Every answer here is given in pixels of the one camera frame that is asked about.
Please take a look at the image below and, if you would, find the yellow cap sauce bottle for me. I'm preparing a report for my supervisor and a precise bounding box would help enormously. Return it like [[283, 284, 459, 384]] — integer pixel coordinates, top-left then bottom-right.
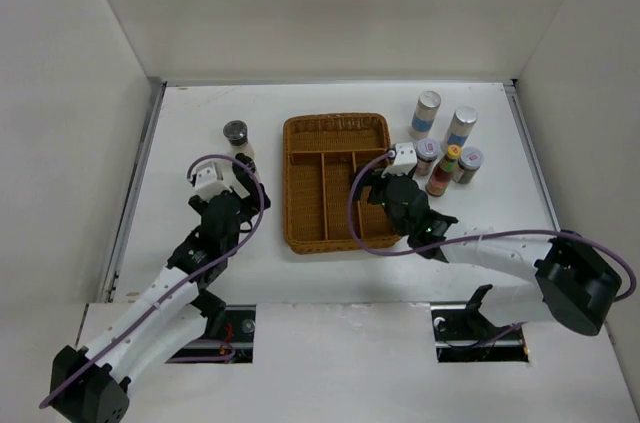
[[426, 145, 462, 197]]

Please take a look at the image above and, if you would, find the short sauce jar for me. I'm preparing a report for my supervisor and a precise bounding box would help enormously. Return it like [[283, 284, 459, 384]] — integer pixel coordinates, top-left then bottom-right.
[[415, 138, 441, 177], [452, 147, 484, 184]]

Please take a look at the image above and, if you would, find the tall jar blue label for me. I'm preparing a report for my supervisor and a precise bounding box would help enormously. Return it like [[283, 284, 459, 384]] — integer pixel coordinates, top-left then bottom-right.
[[409, 91, 441, 139], [441, 106, 478, 152]]

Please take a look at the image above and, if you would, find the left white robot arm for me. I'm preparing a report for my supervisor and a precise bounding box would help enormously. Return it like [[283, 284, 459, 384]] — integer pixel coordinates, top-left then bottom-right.
[[40, 153, 270, 422]]

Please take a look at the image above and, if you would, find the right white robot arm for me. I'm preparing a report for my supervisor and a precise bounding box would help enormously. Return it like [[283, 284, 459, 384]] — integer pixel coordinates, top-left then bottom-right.
[[364, 169, 622, 339]]

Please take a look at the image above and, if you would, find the brown wicker divided basket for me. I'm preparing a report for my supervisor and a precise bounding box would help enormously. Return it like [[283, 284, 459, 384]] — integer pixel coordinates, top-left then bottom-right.
[[283, 113, 391, 255]]

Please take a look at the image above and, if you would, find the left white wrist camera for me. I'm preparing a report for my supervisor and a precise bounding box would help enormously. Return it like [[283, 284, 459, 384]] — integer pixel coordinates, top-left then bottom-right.
[[192, 159, 234, 202]]

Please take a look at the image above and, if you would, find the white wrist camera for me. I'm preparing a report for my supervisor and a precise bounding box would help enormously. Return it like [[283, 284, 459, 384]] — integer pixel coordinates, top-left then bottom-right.
[[192, 159, 234, 202], [384, 142, 417, 176]]

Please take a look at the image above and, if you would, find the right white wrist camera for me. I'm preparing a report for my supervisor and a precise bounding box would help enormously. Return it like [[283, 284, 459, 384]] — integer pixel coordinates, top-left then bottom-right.
[[384, 142, 417, 176]]

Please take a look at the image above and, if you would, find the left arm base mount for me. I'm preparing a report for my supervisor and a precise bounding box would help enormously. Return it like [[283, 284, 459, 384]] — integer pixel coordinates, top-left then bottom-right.
[[168, 291, 257, 364]]

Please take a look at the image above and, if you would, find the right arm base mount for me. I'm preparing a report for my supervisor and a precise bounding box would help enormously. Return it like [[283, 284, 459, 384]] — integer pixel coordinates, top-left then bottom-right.
[[431, 285, 529, 363]]

